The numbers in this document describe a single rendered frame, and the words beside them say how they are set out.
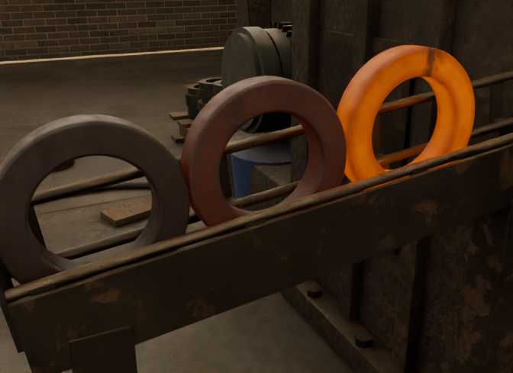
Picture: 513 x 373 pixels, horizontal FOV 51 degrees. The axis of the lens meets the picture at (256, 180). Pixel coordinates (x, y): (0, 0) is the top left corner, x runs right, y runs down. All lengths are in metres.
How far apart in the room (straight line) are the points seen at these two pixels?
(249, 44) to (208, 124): 1.36
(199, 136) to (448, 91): 0.30
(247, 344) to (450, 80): 0.91
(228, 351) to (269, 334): 0.12
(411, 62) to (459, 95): 0.09
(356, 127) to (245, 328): 0.92
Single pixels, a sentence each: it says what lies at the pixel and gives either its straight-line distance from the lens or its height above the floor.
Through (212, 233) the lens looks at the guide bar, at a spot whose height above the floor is 0.61.
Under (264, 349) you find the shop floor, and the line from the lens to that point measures 1.37.
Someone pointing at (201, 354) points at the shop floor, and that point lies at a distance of 1.36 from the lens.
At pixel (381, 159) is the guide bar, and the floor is 0.63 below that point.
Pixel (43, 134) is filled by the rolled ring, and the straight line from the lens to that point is 0.50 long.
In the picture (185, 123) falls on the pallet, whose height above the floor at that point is 0.14.
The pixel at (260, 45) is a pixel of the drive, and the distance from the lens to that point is 1.85.
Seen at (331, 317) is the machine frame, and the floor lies 0.07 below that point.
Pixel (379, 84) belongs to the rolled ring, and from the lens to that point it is 0.60.
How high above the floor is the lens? 0.84
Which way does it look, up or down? 21 degrees down
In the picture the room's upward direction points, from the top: 1 degrees counter-clockwise
